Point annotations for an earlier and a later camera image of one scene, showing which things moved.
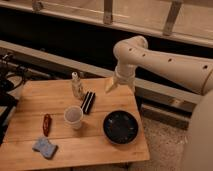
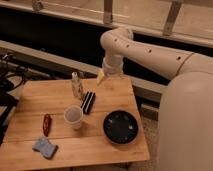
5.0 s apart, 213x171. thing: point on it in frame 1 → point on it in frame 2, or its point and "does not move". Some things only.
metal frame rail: (145, 89) does not move
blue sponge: (43, 145) does not move
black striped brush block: (88, 102) does not move
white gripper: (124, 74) → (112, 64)
